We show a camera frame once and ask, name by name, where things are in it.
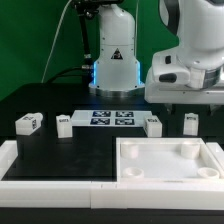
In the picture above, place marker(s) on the white u-shaped fence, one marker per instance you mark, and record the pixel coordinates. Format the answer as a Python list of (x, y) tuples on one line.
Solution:
[(193, 195)]

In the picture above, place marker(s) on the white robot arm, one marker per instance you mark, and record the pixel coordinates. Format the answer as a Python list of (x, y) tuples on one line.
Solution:
[(198, 24)]

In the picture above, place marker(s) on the white plate with tags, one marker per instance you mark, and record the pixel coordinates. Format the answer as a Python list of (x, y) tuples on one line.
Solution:
[(109, 118)]

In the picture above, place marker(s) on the white square table top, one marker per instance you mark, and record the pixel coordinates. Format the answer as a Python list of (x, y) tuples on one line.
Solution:
[(167, 159)]

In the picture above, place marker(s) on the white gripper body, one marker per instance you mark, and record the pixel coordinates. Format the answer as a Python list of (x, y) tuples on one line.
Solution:
[(169, 81)]

